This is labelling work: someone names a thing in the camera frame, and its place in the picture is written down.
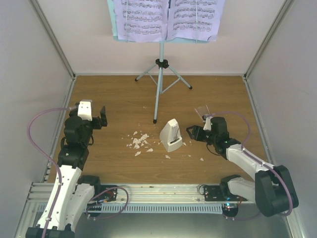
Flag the clear plastic metronome cover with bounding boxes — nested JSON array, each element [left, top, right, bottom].
[[194, 105, 210, 119]]

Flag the white metronome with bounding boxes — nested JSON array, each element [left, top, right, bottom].
[[159, 119, 183, 153]]

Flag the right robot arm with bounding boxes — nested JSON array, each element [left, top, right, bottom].
[[186, 116, 299, 219]]

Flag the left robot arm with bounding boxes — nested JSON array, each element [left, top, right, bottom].
[[25, 100, 107, 238]]

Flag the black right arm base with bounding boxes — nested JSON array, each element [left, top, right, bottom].
[[197, 184, 228, 202]]

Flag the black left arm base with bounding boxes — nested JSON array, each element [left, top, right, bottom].
[[90, 184, 117, 203]]

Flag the white debris pile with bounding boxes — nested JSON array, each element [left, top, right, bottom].
[[122, 106, 205, 162]]

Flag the white sheet music pages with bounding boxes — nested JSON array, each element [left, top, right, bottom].
[[107, 0, 226, 43]]

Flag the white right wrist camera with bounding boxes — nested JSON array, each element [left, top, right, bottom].
[[203, 114, 213, 131]]

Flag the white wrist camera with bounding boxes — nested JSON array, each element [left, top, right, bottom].
[[203, 114, 213, 131], [77, 100, 93, 121]]

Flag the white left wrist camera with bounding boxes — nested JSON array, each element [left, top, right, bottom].
[[77, 100, 93, 121]]

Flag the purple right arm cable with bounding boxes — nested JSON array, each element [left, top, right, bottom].
[[208, 111, 295, 220]]

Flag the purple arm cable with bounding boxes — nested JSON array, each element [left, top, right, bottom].
[[208, 111, 295, 220], [27, 106, 129, 238]]

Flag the aluminium front rail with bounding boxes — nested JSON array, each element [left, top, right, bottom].
[[27, 182, 256, 202]]

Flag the slotted grey cable duct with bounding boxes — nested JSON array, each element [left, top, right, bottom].
[[88, 203, 222, 215]]

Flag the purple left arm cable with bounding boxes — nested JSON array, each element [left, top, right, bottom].
[[27, 106, 129, 238]]

